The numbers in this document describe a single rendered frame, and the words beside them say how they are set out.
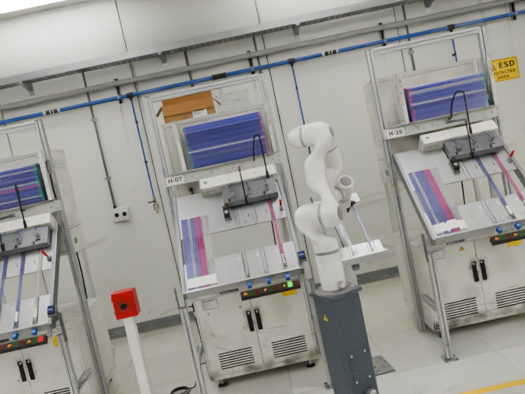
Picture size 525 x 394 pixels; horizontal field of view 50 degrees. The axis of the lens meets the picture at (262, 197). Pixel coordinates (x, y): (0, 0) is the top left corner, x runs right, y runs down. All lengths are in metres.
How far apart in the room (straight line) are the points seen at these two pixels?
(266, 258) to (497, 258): 1.49
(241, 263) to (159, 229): 2.02
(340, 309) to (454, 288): 1.27
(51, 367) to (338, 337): 1.93
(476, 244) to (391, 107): 1.04
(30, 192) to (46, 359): 1.05
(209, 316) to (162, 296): 1.76
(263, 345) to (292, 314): 0.27
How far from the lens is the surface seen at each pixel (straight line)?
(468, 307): 3.84
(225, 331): 3.61
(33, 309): 3.54
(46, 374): 3.89
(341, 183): 2.97
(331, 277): 2.66
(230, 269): 3.26
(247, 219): 3.43
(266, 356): 3.66
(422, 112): 3.76
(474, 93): 3.88
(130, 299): 3.42
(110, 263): 5.32
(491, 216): 3.51
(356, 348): 2.76
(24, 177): 3.82
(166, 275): 5.25
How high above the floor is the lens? 1.44
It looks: 5 degrees down
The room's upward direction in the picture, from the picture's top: 12 degrees counter-clockwise
